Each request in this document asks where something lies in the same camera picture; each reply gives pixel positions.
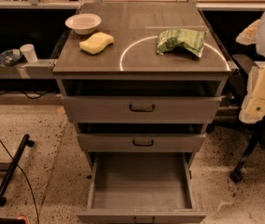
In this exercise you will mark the grey bottom drawer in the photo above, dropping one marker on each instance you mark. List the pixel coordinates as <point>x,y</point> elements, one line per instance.
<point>141,188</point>

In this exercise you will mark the grey drawer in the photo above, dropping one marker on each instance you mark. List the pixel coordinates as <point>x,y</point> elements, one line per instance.
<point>140,101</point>
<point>141,188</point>
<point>103,137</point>

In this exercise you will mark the grey drawer cabinet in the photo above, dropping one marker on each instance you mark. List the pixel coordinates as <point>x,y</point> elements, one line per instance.
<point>135,27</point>

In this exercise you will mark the grey top drawer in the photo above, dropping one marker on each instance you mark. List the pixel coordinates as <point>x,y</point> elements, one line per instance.
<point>140,101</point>

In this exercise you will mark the grey middle drawer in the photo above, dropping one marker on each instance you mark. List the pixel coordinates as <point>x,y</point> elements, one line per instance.
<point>103,137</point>

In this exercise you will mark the yellow sponge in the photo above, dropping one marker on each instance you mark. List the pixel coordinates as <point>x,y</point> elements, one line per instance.
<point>96,43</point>

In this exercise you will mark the green chip bag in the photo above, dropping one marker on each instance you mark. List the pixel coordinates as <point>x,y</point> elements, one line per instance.
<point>191,40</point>

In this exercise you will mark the white bowl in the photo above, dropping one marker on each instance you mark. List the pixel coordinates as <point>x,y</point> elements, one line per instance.
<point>83,24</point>

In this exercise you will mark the white paper cup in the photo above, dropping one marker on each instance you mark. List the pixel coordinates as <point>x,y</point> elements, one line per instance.
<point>28,50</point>

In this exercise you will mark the dark blue bowl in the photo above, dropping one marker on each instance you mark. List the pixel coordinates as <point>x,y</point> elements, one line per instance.
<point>11,57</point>

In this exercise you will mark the black office chair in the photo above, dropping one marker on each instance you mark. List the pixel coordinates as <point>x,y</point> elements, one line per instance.
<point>237,82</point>

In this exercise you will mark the black bar stand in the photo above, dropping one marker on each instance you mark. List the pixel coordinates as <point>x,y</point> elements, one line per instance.
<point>25,142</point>

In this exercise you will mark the grey side shelf rail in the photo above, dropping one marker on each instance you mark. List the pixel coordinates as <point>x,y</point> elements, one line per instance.
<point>40,70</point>

